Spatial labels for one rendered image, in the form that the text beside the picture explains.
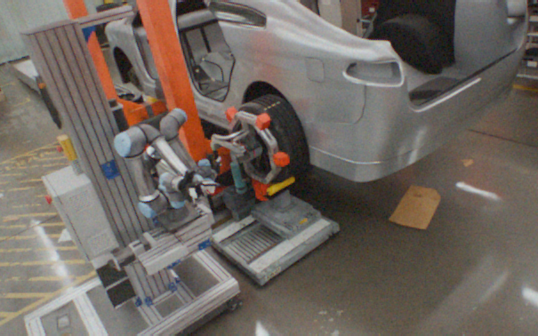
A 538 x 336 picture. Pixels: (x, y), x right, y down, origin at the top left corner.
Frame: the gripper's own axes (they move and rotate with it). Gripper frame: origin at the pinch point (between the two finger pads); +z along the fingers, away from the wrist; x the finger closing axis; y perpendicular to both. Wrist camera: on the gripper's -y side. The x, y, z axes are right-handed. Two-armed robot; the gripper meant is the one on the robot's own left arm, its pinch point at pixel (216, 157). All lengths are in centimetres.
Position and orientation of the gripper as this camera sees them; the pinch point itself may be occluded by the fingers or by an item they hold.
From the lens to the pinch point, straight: 332.4
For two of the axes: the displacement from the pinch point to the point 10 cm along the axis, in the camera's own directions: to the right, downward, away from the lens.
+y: 1.7, 8.6, 4.8
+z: 1.0, -5.0, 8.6
